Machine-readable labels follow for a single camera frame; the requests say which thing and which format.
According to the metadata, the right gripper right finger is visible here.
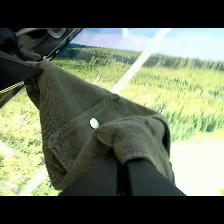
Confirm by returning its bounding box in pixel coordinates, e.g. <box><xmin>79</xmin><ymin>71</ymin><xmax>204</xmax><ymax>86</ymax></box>
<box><xmin>123</xmin><ymin>157</ymin><xmax>186</xmax><ymax>197</ymax></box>

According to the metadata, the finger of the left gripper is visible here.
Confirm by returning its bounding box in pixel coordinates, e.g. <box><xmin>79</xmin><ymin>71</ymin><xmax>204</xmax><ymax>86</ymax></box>
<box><xmin>0</xmin><ymin>50</ymin><xmax>44</xmax><ymax>92</ymax></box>
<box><xmin>0</xmin><ymin>83</ymin><xmax>26</xmax><ymax>108</ymax></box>

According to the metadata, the olive green garment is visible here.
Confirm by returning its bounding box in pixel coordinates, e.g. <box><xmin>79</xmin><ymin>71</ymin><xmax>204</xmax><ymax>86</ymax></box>
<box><xmin>24</xmin><ymin>59</ymin><xmax>176</xmax><ymax>191</ymax></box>

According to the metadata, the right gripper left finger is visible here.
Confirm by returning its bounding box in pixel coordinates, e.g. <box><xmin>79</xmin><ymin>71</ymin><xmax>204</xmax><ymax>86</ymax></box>
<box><xmin>59</xmin><ymin>150</ymin><xmax>122</xmax><ymax>197</ymax></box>

